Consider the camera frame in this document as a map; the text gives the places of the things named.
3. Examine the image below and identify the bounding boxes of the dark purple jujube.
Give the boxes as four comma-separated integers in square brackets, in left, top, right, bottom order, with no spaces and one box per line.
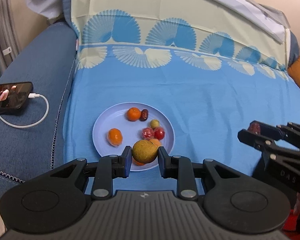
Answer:
[248,121,261,134]

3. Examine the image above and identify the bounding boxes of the orange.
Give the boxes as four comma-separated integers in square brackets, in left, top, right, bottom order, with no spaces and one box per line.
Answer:
[107,128,123,147]

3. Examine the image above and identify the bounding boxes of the orange tangerine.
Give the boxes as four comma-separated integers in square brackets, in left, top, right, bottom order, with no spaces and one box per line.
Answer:
[126,107,141,121]
[132,138,163,167]

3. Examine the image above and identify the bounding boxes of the green-brown longan fruit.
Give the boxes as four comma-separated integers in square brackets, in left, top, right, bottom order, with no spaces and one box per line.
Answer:
[131,139,159,165]

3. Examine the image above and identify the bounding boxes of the red cherry tomato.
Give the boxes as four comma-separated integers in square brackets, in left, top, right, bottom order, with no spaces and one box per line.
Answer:
[141,127,154,140]
[154,126,165,140]

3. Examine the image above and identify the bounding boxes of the yellow-green longan fruit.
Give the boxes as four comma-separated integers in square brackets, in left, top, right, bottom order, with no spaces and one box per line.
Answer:
[150,119,160,129]

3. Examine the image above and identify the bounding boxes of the dark red jujube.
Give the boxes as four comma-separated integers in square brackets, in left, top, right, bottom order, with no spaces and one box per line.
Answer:
[139,109,148,121]

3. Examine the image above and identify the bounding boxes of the lavender round plate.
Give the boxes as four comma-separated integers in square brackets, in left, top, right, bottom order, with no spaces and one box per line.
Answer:
[93,102,175,157]

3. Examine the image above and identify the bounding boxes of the blue fan-pattern cloth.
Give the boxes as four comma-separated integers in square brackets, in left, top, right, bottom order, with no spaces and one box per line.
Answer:
[63,0,300,174]

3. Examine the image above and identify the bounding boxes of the black smartphone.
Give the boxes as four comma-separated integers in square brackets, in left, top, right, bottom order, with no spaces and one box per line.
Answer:
[0,82,33,114]

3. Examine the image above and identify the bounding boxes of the white charging cable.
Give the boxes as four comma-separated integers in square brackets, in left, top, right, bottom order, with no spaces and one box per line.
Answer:
[0,93,50,129]

